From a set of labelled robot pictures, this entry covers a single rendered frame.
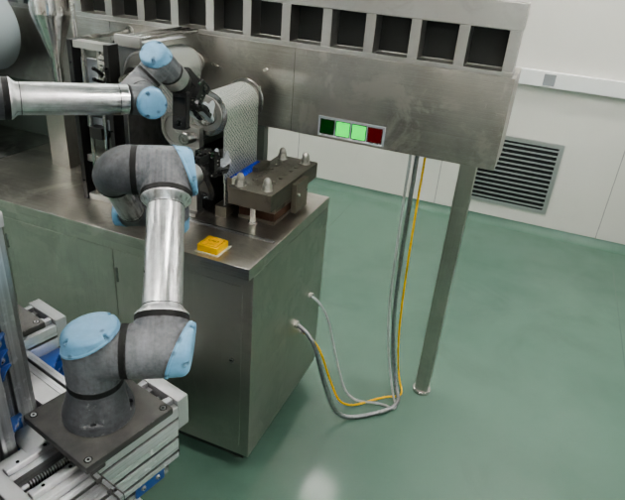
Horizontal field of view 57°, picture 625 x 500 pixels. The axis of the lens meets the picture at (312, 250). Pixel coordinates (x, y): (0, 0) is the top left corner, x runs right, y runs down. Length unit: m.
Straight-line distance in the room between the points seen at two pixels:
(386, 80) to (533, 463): 1.60
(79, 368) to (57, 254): 1.03
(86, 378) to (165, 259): 0.28
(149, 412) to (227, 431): 0.85
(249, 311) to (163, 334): 0.64
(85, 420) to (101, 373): 0.12
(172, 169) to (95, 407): 0.53
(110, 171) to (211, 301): 0.66
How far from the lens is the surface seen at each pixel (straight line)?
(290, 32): 2.14
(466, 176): 2.21
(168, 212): 1.31
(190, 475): 2.32
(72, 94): 1.50
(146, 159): 1.36
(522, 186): 4.47
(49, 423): 1.39
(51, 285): 2.32
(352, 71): 2.06
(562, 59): 4.29
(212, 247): 1.77
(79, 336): 1.22
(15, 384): 1.46
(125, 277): 2.04
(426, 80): 1.99
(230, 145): 1.98
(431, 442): 2.53
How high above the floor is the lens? 1.75
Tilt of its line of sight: 28 degrees down
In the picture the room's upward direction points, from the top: 5 degrees clockwise
